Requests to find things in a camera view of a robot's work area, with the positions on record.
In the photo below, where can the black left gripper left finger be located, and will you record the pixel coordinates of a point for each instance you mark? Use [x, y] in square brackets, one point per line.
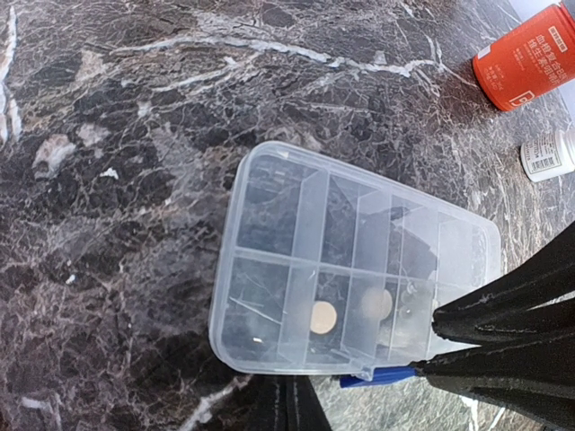
[290, 403]

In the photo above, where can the clear plastic pill organizer box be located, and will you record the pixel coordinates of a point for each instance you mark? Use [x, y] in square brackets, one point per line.
[302, 227]

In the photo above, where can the small white dropper bottle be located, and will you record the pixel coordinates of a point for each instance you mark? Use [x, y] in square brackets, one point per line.
[549, 156]

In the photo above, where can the yellow round pill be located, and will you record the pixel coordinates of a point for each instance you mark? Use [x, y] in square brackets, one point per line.
[324, 318]
[377, 303]

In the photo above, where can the small blue packet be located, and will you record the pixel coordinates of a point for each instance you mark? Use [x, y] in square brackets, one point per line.
[380, 377]

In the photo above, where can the orange bottle with grey lid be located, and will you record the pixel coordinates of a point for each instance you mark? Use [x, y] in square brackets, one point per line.
[529, 61]

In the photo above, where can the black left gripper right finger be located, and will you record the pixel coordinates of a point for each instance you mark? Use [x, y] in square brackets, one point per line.
[519, 332]

